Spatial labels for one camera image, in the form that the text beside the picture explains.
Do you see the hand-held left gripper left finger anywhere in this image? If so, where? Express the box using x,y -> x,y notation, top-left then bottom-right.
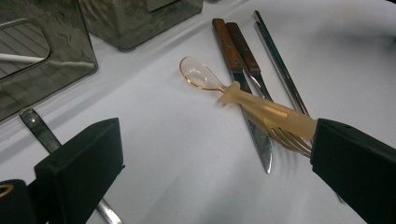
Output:
34,117 -> 125,224

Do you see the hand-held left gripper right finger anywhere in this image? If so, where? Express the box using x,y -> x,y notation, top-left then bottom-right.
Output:
310,118 -> 396,224

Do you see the metal spoon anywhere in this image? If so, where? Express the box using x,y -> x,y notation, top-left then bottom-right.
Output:
18,107 -> 123,224

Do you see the smoky transparent plastic bin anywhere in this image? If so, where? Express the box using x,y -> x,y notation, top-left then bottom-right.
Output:
78,0 -> 205,52
0,0 -> 99,123

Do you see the orange translucent plastic spoon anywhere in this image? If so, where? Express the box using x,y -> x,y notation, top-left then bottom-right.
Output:
178,55 -> 318,142

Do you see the white chopstick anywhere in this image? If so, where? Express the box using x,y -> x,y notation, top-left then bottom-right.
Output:
0,52 -> 95,69

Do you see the wooden-handled fork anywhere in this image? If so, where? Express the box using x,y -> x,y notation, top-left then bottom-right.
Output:
225,21 -> 313,157

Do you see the wooden-handled table knife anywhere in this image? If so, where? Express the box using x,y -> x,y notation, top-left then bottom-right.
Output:
211,17 -> 274,175

